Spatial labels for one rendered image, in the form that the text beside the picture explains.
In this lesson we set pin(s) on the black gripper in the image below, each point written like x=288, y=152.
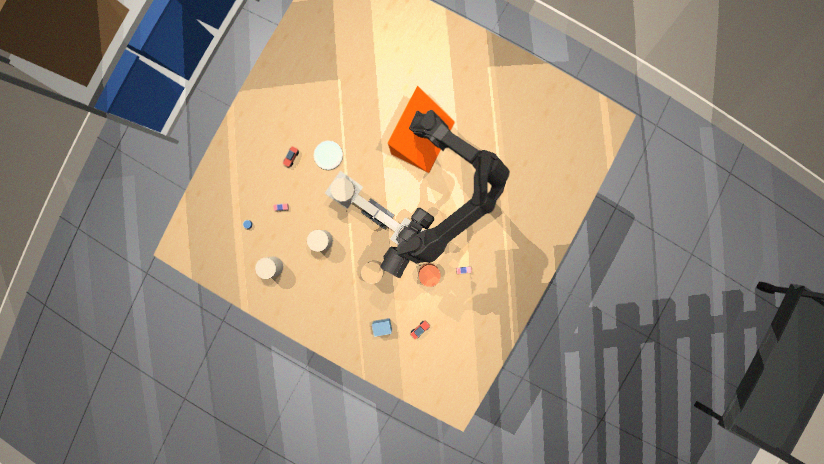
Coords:
x=421, y=217

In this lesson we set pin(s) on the red toy car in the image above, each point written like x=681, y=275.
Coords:
x=424, y=326
x=290, y=156

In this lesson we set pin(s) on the light blue box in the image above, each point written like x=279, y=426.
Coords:
x=381, y=327

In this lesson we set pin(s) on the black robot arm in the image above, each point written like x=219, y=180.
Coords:
x=427, y=245

